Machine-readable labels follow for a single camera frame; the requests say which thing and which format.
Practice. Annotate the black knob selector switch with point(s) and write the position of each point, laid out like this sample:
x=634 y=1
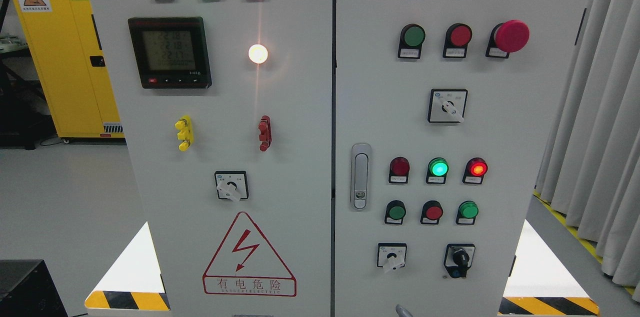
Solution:
x=458 y=259

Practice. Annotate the red push button row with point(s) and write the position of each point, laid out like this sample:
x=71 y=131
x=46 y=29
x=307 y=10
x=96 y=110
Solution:
x=432 y=212
x=457 y=39

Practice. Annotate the lower white rotary selector switch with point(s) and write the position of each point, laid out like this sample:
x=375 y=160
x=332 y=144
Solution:
x=391 y=256

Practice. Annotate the yellow terminal connector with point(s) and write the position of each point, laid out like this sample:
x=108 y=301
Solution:
x=185 y=132

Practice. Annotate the silver cabinet door handle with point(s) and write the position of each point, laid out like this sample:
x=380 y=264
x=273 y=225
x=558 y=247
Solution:
x=359 y=175

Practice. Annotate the red indicator lamp lower right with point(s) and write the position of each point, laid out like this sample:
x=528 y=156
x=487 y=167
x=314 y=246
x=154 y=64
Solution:
x=474 y=172

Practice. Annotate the red mushroom emergency stop button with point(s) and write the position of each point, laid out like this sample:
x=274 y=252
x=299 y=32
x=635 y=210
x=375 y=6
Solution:
x=508 y=37

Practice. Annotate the red indicator lamp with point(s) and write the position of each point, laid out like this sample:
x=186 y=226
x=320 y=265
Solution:
x=474 y=172
x=399 y=170

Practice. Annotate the green indicator lamp lower middle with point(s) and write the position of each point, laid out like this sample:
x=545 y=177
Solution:
x=437 y=170

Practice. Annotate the left door rotary selector switch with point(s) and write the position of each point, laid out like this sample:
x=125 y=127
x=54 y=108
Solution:
x=231 y=185

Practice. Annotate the red electrical hazard warning sticker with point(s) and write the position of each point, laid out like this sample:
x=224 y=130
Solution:
x=246 y=263

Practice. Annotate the grey electrical control cabinet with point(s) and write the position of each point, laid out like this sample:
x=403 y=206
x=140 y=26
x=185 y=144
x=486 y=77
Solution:
x=332 y=80

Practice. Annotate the upper right rotary selector switch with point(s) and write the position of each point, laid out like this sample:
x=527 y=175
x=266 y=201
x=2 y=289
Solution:
x=447 y=105

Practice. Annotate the red terminal connector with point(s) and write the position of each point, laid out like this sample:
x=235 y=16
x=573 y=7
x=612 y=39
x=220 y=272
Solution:
x=265 y=133

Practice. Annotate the black box lower left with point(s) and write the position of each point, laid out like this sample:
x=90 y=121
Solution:
x=27 y=290

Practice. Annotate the green push button lower right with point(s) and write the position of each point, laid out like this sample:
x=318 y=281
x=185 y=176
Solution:
x=467 y=213

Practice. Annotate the red push button lower row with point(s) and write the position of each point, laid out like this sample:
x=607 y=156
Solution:
x=432 y=212

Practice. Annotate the grey pleated curtain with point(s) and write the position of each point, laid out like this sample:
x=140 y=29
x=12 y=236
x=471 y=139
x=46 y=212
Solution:
x=590 y=169

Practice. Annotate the black digital power meter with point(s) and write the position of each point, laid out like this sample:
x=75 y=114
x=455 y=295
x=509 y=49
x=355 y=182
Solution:
x=171 y=52

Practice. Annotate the green start push button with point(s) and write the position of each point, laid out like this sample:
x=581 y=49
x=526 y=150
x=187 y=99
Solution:
x=395 y=213

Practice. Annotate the green push button upper row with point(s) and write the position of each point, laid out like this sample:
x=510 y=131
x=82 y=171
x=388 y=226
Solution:
x=410 y=42

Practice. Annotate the red push button upper row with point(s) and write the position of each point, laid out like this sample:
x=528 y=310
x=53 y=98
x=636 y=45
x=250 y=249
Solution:
x=457 y=39

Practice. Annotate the red indicator lamp lower left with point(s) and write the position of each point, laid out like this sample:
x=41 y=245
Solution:
x=399 y=170

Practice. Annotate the yellow safety storage cabinet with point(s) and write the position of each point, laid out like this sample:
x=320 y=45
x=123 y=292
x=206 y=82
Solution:
x=68 y=57

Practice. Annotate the white glowing indicator lamp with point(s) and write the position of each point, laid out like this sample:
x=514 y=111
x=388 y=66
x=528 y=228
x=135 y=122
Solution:
x=258 y=53

